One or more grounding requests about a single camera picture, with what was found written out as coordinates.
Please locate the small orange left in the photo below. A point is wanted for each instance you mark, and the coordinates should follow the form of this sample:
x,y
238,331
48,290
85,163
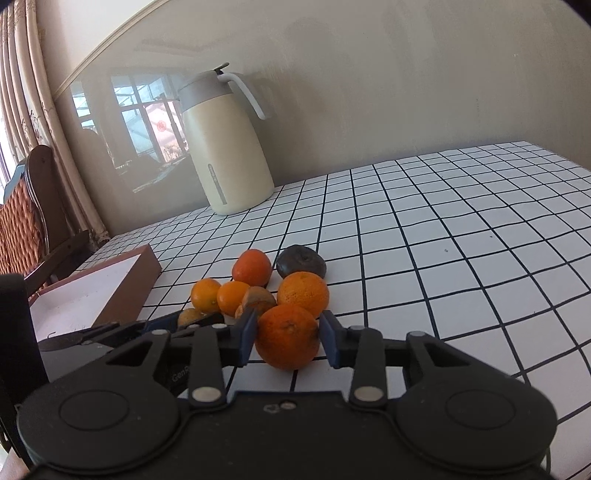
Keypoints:
x,y
203,296

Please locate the large orange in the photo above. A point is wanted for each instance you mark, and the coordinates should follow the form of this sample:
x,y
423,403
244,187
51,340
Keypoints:
x,y
304,289
287,337

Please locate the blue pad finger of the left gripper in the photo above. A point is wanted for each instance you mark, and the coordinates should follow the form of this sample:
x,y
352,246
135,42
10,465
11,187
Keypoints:
x,y
171,323

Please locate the small orange middle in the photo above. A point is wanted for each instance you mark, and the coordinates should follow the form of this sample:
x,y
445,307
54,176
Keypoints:
x,y
229,296

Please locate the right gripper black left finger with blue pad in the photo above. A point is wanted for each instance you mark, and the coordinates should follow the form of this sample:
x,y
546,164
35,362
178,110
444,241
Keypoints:
x,y
213,348

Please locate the checkered white tablecloth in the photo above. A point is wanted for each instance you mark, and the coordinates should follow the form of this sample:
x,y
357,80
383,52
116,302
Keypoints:
x,y
486,248

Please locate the large orange behind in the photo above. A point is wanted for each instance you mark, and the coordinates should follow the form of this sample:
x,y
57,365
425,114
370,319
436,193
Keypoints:
x,y
304,289

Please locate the beige floral curtain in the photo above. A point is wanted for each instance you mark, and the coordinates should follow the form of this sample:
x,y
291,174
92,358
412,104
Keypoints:
x,y
31,119

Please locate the cream thermos jug grey lid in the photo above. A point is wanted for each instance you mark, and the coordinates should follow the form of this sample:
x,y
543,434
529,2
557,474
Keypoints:
x,y
223,144

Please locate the brown box white inside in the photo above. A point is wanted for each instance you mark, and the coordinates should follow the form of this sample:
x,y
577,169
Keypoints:
x,y
112,291

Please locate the brown dried fruit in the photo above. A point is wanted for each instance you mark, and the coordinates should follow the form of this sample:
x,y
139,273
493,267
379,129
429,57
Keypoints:
x,y
257,298

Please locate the reddish tangerine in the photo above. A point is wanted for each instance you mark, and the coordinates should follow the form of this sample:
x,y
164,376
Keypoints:
x,y
253,267

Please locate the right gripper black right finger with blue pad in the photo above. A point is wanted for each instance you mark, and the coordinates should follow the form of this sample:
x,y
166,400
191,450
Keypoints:
x,y
361,349

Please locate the dark purple fruit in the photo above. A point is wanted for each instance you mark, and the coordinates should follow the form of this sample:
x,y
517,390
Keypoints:
x,y
300,258

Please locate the small orange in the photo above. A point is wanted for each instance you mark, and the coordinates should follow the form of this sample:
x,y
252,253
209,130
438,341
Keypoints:
x,y
229,296
203,296

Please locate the wooden sofa orange cushions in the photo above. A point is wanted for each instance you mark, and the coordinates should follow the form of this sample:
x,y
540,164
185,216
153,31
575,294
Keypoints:
x,y
37,241

